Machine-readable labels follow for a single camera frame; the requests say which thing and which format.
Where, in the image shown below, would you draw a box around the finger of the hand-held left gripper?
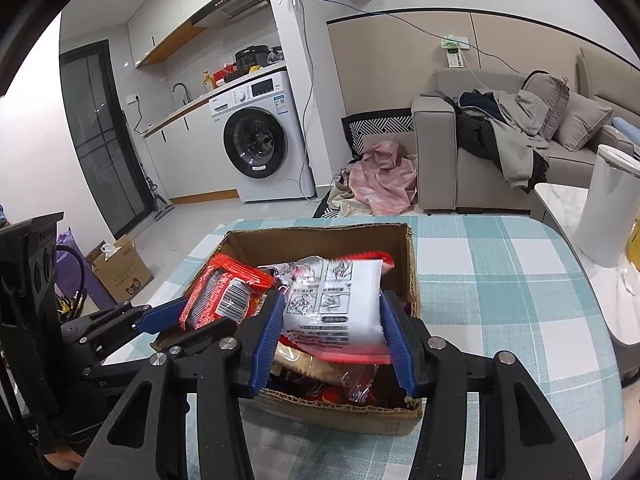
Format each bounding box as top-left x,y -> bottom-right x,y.
82,317 -> 241,383
59,299 -> 190,356

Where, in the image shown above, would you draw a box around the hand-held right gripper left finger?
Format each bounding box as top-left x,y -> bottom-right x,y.
87,290 -> 287,480

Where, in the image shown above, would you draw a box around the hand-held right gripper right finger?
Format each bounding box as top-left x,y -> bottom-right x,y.
380,290 -> 591,480

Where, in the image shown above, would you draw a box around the red black snack packet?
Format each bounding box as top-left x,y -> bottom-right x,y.
305,365 -> 383,405
178,252 -> 276,332

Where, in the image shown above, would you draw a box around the white red-edged snack packet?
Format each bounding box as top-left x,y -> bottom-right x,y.
280,254 -> 396,365

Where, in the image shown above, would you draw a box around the brown cardboard box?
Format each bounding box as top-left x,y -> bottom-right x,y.
152,222 -> 425,437

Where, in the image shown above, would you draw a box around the person's left hand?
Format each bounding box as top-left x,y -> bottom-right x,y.
44,450 -> 86,472

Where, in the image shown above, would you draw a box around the printed cardboard floor box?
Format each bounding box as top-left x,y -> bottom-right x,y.
86,235 -> 153,303

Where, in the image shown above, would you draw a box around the purple bag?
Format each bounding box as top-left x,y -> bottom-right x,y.
55,227 -> 116,311

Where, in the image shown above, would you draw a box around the teal checked tablecloth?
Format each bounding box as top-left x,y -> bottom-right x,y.
102,215 -> 626,480

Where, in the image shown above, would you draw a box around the stick vacuum cleaner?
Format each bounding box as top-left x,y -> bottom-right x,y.
145,175 -> 176,222

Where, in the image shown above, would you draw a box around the dark glass door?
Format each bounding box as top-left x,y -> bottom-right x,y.
59,40 -> 151,233

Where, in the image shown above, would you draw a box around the pink cloth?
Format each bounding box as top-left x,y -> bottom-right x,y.
347,140 -> 418,216

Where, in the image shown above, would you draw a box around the white lower kitchen cabinet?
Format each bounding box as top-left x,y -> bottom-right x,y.
144,97 -> 241,206

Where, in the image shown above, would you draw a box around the white kitchen cabinet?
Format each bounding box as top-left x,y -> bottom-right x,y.
144,97 -> 241,206
127,0 -> 221,68

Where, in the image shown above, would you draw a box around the grey sofa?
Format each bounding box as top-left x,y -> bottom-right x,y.
411,47 -> 640,213

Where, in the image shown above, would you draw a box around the white washing machine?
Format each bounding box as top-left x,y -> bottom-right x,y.
207,70 -> 317,204

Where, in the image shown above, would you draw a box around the black white patterned basket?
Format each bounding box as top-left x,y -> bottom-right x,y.
341,108 -> 416,161

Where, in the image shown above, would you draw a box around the white marble side table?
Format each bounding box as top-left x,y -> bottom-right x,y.
532,182 -> 640,376

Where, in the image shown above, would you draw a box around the dark clothes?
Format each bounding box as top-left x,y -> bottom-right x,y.
452,91 -> 506,171

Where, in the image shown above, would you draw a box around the grey jacket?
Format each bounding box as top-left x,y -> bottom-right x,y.
492,90 -> 551,193

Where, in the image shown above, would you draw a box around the white trash bin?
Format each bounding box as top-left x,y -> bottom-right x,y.
571,144 -> 640,268

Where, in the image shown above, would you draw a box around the yellow plastic bag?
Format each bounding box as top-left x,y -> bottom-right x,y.
622,220 -> 640,273

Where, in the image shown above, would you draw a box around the black pressure cooker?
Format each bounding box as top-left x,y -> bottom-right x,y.
235,46 -> 271,72

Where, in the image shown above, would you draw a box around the grey sofa pillow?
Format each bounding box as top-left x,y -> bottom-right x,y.
522,71 -> 571,141
555,91 -> 613,152

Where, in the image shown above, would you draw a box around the white upper kitchen cabinet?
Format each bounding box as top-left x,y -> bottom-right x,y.
127,0 -> 221,68

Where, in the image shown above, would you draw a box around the light blue pillow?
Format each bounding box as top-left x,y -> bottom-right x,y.
612,116 -> 640,143

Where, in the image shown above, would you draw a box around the silver range hood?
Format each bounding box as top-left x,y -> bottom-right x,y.
191,0 -> 268,28

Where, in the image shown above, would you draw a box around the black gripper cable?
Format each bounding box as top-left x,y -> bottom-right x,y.
55,245 -> 87,321

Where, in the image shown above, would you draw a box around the white wall power strip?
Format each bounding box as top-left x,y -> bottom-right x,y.
440,35 -> 470,68

